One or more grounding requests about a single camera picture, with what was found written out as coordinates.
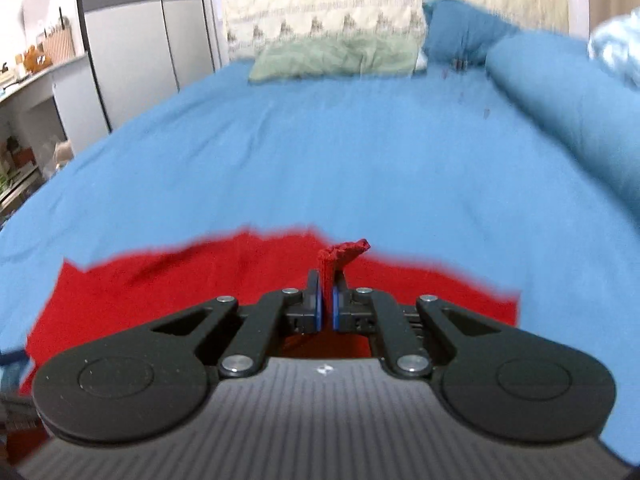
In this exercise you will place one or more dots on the small brown bear figure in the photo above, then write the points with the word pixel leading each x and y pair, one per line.
pixel 35 60

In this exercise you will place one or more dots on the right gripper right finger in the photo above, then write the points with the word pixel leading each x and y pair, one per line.
pixel 374 314

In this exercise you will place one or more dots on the white grey wardrobe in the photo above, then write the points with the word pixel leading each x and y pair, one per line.
pixel 142 52

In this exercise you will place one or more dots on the white shelf desk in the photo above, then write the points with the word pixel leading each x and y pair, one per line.
pixel 60 104

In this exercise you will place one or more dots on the blue bed sheet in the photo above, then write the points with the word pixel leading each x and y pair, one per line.
pixel 438 167

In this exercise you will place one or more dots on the green pillow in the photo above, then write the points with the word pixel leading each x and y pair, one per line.
pixel 340 56

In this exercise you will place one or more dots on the red knit sweater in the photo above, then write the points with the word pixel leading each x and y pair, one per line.
pixel 129 290

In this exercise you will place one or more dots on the blue pillow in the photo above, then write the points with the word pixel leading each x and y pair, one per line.
pixel 460 34

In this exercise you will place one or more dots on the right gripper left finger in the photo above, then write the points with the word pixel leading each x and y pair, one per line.
pixel 276 316

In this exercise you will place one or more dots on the rolled blue duvet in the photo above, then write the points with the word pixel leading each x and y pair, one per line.
pixel 592 113

